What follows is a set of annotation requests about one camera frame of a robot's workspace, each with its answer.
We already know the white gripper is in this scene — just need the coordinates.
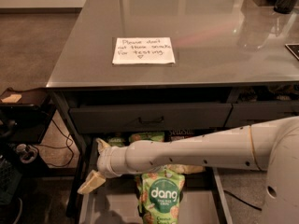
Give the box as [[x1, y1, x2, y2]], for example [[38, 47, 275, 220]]
[[78, 138, 128, 195]]

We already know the green jalapeno chip bag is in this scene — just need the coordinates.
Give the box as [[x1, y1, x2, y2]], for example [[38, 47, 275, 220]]
[[107, 135, 126, 147]]

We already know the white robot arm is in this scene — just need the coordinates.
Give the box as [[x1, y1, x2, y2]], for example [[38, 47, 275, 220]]
[[78, 117, 299, 224]]

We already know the open middle drawer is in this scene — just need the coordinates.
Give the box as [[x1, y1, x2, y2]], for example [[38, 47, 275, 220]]
[[78, 133, 234, 224]]

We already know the rear green Dang chip bag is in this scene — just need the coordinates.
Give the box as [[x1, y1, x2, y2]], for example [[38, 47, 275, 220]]
[[129, 132, 164, 143]]

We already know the green dang chip bag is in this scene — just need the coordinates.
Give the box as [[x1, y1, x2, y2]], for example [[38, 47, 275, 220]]
[[129, 132, 164, 143], [135, 168, 185, 224]]

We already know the front green Dang chip bag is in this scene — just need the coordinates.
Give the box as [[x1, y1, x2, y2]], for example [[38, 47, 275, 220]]
[[135, 168, 185, 224]]

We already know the brown cracker snack bag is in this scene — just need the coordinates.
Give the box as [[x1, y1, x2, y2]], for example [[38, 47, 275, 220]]
[[167, 130, 206, 175]]

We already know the top left drawer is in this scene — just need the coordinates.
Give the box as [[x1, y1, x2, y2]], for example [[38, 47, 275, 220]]
[[69, 103, 232, 133]]

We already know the dark grey drawer cabinet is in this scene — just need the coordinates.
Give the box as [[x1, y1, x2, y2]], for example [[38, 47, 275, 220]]
[[45, 0, 299, 224]]

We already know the top right drawer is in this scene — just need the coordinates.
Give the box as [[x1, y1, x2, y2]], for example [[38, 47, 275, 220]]
[[225, 101, 299, 128]]

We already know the black card on counter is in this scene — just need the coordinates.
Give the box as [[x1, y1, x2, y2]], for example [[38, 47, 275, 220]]
[[285, 44, 299, 61]]

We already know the round metal caster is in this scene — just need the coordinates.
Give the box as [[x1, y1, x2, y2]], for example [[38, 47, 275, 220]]
[[16, 144, 38, 164]]

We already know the black side cart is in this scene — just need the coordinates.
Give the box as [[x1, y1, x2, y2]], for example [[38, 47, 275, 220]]
[[0, 88, 56, 176]]

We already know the dark plastic crate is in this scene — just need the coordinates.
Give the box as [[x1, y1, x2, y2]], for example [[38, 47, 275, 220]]
[[0, 156, 21, 204]]

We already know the tan sticky note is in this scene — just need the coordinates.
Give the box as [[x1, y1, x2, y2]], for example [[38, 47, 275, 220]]
[[1, 94, 21, 104]]

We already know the white handwritten paper note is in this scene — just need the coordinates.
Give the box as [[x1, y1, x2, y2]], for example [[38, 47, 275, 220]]
[[112, 37, 176, 65]]

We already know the black floor cable left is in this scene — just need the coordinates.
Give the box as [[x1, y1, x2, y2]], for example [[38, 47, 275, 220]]
[[31, 119, 76, 169]]

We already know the black power cable right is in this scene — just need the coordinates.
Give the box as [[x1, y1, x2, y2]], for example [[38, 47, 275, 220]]
[[223, 189, 263, 212]]

